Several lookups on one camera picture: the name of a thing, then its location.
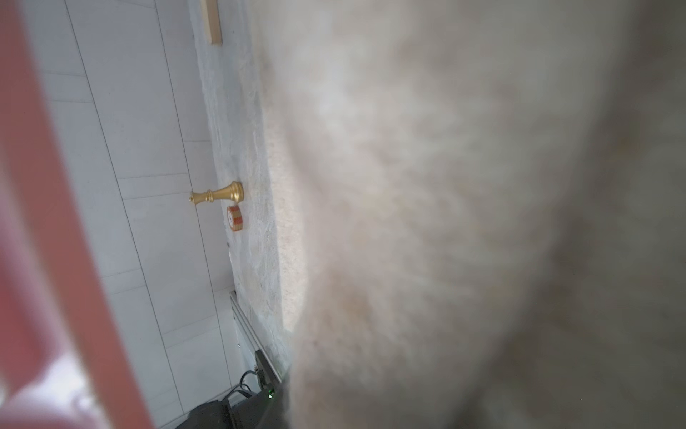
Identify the cream beige scarf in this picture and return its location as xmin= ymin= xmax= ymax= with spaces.
xmin=257 ymin=1 xmax=685 ymax=428

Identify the pink plastic hanger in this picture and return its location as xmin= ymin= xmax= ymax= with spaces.
xmin=1 ymin=1 xmax=152 ymax=428

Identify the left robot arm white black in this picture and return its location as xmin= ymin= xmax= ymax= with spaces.
xmin=175 ymin=370 xmax=289 ymax=429

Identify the red round token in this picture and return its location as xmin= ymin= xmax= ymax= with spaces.
xmin=226 ymin=205 xmax=243 ymax=232

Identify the gold chess piece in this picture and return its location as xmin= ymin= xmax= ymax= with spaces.
xmin=189 ymin=182 xmax=245 ymax=206

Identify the wooden clothes rack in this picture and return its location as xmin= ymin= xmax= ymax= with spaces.
xmin=200 ymin=0 xmax=223 ymax=46

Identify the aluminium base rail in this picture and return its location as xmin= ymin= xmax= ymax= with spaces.
xmin=230 ymin=291 xmax=283 ymax=384

